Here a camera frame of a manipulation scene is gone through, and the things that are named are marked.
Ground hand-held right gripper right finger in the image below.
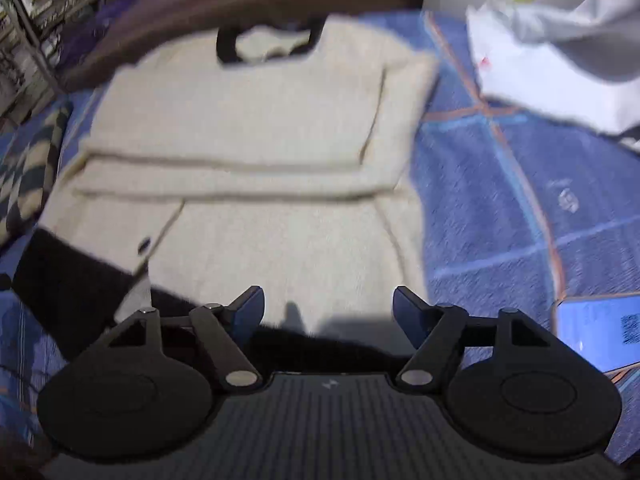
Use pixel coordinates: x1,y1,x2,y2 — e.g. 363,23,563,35
392,286,551,397

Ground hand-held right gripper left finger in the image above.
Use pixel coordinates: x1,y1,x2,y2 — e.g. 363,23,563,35
97,285,266,395

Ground cream and black knit cardigan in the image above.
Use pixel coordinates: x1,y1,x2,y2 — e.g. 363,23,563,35
11,12,441,361

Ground blue card with code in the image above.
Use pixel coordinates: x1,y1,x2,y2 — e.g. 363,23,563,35
552,299,640,377

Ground checkered folded knit cloth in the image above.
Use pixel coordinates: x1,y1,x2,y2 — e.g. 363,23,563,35
0,101,75,246

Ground white garment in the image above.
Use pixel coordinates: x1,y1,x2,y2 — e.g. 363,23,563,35
465,0,640,137

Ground brown covered bed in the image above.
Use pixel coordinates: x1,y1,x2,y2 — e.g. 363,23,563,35
57,0,441,93

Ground purple cloth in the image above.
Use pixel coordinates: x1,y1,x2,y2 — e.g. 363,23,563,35
55,2,126,73

